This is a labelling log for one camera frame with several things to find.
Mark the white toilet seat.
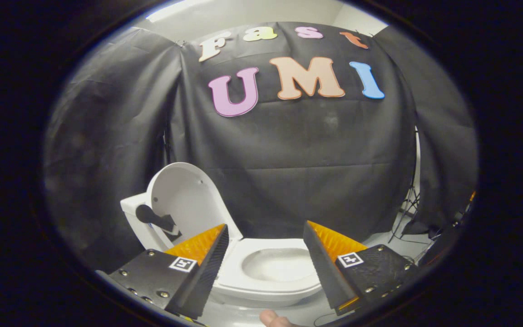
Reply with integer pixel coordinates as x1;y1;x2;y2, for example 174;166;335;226
214;238;323;294

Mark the white toilet bowl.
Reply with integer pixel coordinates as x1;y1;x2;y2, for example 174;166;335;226
209;290;317;308

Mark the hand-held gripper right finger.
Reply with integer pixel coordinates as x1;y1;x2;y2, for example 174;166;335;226
303;220;419;316

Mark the black backdrop cloth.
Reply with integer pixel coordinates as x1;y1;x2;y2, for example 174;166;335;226
44;20;478;273

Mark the black round lid lifter handle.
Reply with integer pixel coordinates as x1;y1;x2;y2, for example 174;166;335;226
135;204;181;236

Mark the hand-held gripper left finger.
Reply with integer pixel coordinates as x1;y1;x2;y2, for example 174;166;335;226
109;223;229;319

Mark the dark equipment with orange tip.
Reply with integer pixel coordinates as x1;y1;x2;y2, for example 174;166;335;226
418;191;476;268

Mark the black light stand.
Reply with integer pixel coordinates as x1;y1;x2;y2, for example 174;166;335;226
389;129;422;243

